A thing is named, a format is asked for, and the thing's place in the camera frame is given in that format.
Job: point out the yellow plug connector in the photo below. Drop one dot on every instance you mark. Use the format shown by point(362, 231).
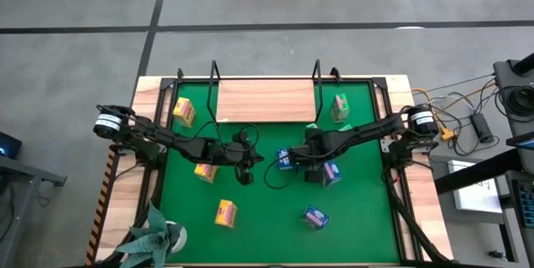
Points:
point(447, 134)

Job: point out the black monitor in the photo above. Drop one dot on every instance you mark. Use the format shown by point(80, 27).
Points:
point(8, 145)

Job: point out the wooden shelf with black frame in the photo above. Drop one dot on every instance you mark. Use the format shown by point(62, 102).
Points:
point(267, 101)

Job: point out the blue Frosted Flakes cereal box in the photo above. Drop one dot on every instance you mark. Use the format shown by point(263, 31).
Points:
point(330, 174)
point(315, 217)
point(283, 159)

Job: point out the black laptop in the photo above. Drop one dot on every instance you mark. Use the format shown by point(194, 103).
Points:
point(521, 143)

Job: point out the white paper sheet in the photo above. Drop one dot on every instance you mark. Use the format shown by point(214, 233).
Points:
point(475, 197)

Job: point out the white plant pot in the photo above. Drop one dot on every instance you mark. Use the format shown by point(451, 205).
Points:
point(181, 239)

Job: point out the yellow black hazard tape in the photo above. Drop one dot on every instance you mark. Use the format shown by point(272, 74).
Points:
point(100, 209)

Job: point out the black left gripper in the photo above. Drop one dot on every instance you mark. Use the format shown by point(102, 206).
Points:
point(240, 157)

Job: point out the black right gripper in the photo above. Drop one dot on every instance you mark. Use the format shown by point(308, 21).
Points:
point(317, 151)

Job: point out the small black plug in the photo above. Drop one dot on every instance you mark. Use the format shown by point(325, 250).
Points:
point(496, 254)

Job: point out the yellow Pops cereal box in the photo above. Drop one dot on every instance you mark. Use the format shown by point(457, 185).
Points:
point(184, 112)
point(225, 213)
point(205, 173)

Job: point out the black stand leg beam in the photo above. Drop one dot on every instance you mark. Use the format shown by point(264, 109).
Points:
point(480, 172)

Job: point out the backlit keyboard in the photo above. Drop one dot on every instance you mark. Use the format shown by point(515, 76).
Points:
point(526, 201)

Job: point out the black metal table frame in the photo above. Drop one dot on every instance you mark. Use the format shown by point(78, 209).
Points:
point(379, 82)

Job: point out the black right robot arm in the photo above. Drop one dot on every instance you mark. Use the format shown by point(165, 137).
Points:
point(375, 128)

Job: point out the black camera stand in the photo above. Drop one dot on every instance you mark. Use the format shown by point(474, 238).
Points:
point(511, 74)

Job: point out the green table mat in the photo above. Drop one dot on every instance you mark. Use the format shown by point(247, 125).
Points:
point(271, 226)

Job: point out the artificial green plant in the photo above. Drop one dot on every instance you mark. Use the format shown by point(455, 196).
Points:
point(150, 239)

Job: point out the grey metal desk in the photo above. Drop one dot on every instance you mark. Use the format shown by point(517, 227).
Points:
point(33, 173)

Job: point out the black power adapter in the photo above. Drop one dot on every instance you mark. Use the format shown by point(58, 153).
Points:
point(482, 128)

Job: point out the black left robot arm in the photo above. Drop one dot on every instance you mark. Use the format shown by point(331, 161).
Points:
point(175, 140)

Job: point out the silver mounting bracket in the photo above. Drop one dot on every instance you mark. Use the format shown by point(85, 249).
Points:
point(386, 145)

